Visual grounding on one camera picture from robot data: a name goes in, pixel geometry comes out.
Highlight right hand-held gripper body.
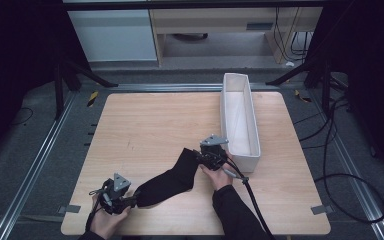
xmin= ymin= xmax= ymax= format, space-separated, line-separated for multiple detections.
xmin=199 ymin=134 xmax=229 ymax=172

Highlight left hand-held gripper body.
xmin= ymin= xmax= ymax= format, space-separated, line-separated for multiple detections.
xmin=99 ymin=173 xmax=132 ymax=215

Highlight black sock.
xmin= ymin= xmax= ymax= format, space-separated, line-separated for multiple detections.
xmin=134 ymin=147 xmax=201 ymax=209

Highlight white fabric storage box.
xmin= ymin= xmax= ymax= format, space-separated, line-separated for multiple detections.
xmin=219 ymin=72 xmax=262 ymax=174

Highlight person's right hand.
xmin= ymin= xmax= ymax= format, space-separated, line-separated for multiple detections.
xmin=199 ymin=153 xmax=234 ymax=192

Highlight person's left hand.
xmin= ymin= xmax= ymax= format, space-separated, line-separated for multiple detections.
xmin=90 ymin=196 xmax=133 ymax=240

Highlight grey tape piece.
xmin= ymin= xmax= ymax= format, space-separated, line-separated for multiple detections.
xmin=310 ymin=204 xmax=334 ymax=216
xmin=58 ymin=204 xmax=82 ymax=214

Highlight yellow black tape strip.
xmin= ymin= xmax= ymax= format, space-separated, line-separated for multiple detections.
xmin=294 ymin=89 xmax=313 ymax=104
xmin=86 ymin=90 xmax=99 ymax=108

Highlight black metal stand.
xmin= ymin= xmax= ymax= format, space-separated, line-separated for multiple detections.
xmin=265 ymin=56 xmax=348 ymax=116
xmin=53 ymin=59 xmax=119 ymax=121

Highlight light wooden desk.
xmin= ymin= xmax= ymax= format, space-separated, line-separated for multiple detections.
xmin=149 ymin=7 xmax=324 ymax=65

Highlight white cabinet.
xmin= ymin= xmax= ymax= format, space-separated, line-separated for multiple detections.
xmin=67 ymin=9 xmax=158 ymax=63

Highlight dark curtain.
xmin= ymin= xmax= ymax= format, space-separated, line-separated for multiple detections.
xmin=0 ymin=0 xmax=91 ymax=161
xmin=308 ymin=0 xmax=384 ymax=184

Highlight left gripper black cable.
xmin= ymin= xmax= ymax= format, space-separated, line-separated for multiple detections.
xmin=85 ymin=188 xmax=106 ymax=233

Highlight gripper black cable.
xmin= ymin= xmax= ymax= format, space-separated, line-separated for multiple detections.
xmin=224 ymin=158 xmax=276 ymax=240
xmin=85 ymin=188 xmax=106 ymax=233

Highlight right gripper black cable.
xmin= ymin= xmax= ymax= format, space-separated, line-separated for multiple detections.
xmin=224 ymin=158 xmax=276 ymax=240

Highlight aluminium floor rail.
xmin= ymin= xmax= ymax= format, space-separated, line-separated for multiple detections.
xmin=308 ymin=89 xmax=384 ymax=240
xmin=0 ymin=91 xmax=78 ymax=240
xmin=108 ymin=83 xmax=281 ymax=93

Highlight long black floor cable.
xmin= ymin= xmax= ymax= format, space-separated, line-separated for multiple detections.
xmin=293 ymin=94 xmax=384 ymax=224

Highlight thin black floor cable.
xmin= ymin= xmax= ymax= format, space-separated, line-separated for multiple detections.
xmin=8 ymin=107 xmax=34 ymax=128

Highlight hanging black cables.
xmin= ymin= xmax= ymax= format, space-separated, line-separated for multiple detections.
xmin=274 ymin=7 xmax=314 ymax=63

